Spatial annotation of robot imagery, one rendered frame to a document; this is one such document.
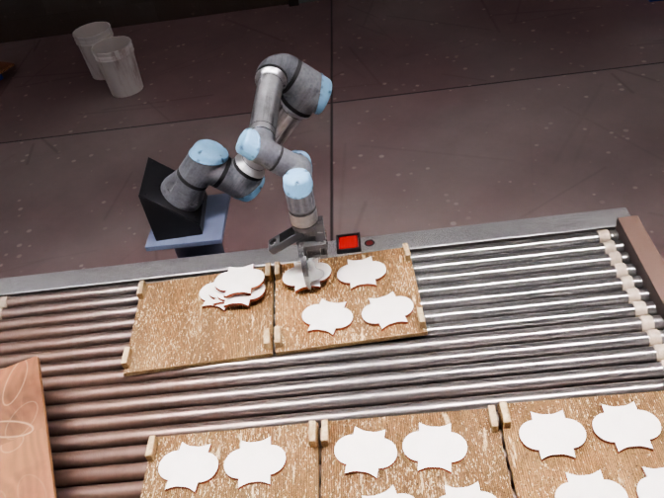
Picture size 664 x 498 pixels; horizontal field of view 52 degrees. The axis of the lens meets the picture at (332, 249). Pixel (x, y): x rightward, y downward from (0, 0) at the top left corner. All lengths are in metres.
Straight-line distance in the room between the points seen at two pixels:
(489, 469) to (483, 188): 2.47
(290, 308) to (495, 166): 2.31
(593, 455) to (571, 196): 2.36
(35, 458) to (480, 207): 2.65
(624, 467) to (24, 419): 1.37
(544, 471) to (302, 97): 1.26
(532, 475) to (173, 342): 1.00
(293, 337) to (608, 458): 0.83
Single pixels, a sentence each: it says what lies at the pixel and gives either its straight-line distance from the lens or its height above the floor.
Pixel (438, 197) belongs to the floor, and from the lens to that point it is 3.82.
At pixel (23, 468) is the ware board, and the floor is 1.04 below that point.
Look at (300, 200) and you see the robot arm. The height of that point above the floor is 1.26.
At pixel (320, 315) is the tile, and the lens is 1.90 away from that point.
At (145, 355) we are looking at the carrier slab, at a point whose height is 0.94.
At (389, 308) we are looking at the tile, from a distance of 1.89.
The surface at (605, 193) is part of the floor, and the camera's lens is 3.88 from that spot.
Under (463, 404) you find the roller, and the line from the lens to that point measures 1.72.
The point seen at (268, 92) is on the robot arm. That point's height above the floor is 1.41.
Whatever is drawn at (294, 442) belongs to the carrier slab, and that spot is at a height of 0.94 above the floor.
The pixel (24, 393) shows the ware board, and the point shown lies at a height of 1.04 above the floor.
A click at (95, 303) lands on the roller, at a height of 0.92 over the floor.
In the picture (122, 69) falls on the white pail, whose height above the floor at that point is 0.22.
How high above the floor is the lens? 2.31
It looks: 41 degrees down
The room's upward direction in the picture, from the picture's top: 10 degrees counter-clockwise
